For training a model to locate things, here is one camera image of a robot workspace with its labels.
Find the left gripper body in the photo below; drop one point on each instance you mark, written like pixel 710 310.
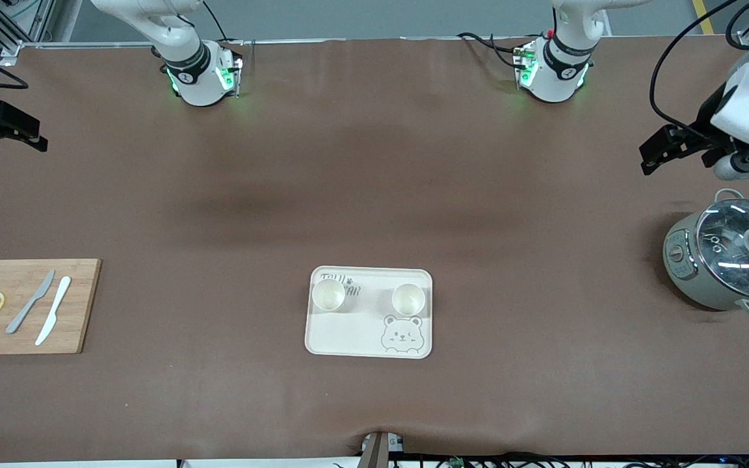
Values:
pixel 703 125

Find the white plastic cup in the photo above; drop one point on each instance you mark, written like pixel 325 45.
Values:
pixel 408 299
pixel 328 295

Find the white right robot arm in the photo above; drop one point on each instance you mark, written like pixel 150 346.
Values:
pixel 196 81

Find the cream tray with bear print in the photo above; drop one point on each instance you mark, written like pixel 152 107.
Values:
pixel 348 338

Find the glass pot lid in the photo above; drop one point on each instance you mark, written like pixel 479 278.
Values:
pixel 732 247

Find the yellow floor tape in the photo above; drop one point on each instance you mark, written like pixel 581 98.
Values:
pixel 705 18

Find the grey-green electric cooking pot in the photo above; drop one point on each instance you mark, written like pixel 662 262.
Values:
pixel 686 273

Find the grey plastic knife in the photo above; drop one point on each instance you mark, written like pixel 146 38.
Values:
pixel 26 309

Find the wooden cutting board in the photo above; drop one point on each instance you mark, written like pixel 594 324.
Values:
pixel 78 305

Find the white plastic knife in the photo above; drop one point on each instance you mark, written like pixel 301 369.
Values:
pixel 52 315

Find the brown table mat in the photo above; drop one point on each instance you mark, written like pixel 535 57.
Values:
pixel 374 195

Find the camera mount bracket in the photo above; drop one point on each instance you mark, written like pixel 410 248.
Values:
pixel 378 452

